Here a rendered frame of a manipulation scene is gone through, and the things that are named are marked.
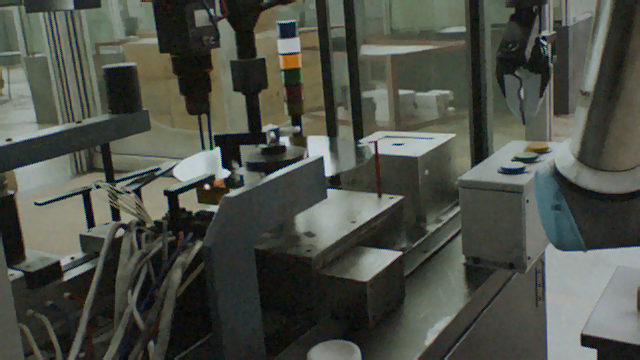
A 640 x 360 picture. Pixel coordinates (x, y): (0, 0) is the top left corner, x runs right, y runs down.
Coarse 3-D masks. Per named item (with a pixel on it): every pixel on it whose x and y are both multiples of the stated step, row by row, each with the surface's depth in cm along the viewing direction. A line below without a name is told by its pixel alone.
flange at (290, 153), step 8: (280, 144) 118; (248, 152) 121; (256, 152) 120; (264, 152) 117; (272, 152) 117; (280, 152) 117; (288, 152) 118; (296, 152) 118; (304, 152) 118; (248, 160) 116; (256, 160) 115; (264, 160) 114; (272, 160) 114; (280, 160) 114; (288, 160) 114; (296, 160) 115
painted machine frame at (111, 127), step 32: (0, 0) 116; (32, 0) 103; (64, 0) 100; (96, 0) 102; (128, 64) 119; (128, 96) 118; (64, 128) 109; (96, 128) 113; (128, 128) 119; (0, 160) 100; (32, 160) 104
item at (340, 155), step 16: (288, 144) 129; (304, 144) 128; (320, 144) 127; (336, 144) 126; (352, 144) 124; (192, 160) 123; (208, 160) 122; (336, 160) 114; (352, 160) 113; (176, 176) 113; (192, 176) 112; (224, 176) 111; (240, 176) 110; (256, 176) 109
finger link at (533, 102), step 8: (528, 80) 120; (536, 80) 119; (528, 88) 120; (536, 88) 119; (528, 96) 120; (536, 96) 120; (528, 104) 121; (536, 104) 120; (528, 112) 121; (536, 112) 121; (528, 120) 122
